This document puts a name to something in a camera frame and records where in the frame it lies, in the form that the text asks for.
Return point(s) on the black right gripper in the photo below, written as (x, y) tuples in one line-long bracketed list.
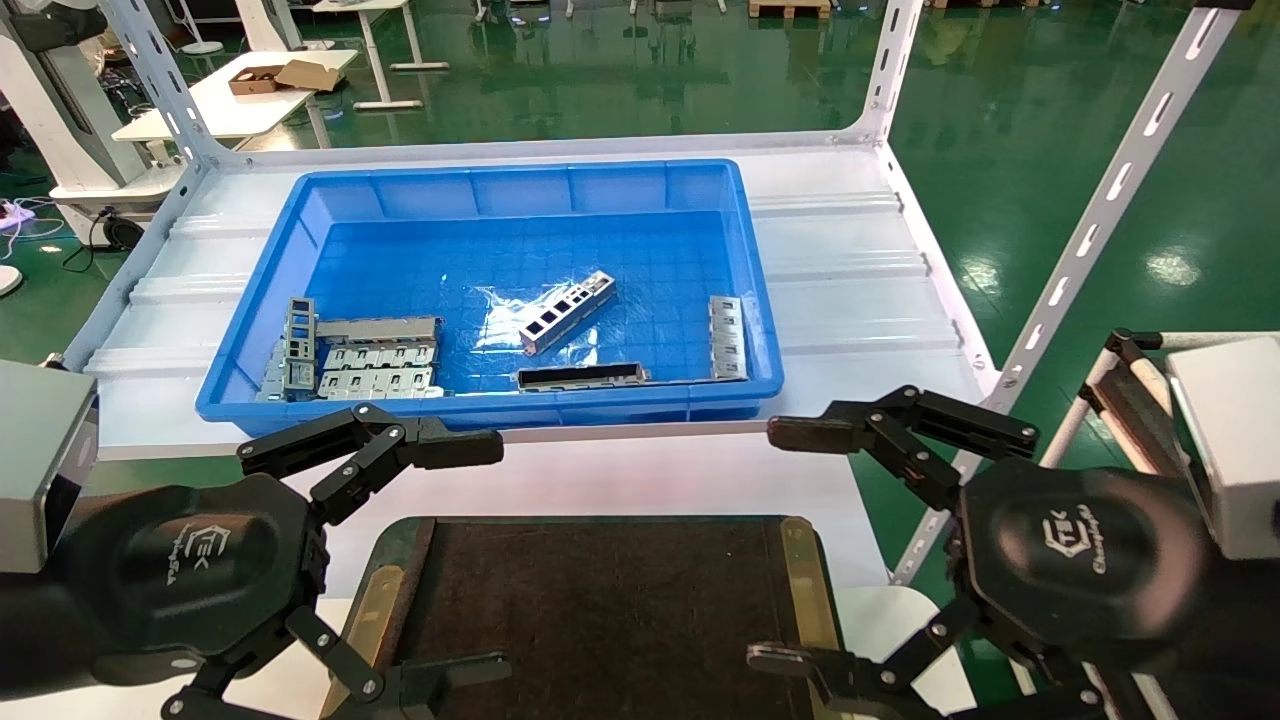
[(1080, 560)]

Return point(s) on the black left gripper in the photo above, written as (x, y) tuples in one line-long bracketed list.
[(190, 560)]

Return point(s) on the silver part with square holes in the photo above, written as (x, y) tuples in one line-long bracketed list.
[(565, 312)]

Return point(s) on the black container tray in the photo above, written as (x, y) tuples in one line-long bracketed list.
[(600, 600)]

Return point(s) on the dark long metal part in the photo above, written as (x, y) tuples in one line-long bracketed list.
[(580, 377)]

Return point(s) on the silver slotted metal part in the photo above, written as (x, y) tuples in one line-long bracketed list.
[(728, 338)]

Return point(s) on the long grey metal part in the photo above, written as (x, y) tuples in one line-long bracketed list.
[(380, 328)]

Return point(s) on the small grey metal part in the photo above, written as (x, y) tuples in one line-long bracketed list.
[(272, 378)]

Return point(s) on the clear plastic film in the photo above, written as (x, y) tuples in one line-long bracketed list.
[(500, 328)]

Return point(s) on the white metal shelf rack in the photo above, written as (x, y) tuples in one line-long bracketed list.
[(850, 250)]

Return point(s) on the blue plastic bin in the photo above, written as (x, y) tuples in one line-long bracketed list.
[(500, 250)]

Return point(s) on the white desk with cardboard box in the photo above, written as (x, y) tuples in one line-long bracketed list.
[(220, 110)]

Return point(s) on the open cardboard box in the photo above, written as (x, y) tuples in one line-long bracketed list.
[(270, 78)]

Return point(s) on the white desk with T legs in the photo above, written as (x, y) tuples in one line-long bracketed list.
[(375, 40)]

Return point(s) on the wooden pallet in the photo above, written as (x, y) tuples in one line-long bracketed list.
[(790, 8)]

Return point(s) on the white power strip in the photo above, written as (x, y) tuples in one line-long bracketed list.
[(12, 213)]

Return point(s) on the white floor stand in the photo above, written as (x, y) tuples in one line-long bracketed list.
[(200, 42)]

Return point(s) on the grey upright bracket part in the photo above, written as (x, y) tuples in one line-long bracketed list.
[(299, 345)]

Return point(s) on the right wrist camera mount bracket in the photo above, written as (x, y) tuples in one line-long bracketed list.
[(1125, 400)]

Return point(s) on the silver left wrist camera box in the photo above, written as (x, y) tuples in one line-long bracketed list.
[(40, 460)]

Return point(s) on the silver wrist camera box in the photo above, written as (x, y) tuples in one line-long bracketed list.
[(1235, 440), (40, 460)]

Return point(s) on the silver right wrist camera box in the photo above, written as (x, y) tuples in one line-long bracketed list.
[(1235, 440)]

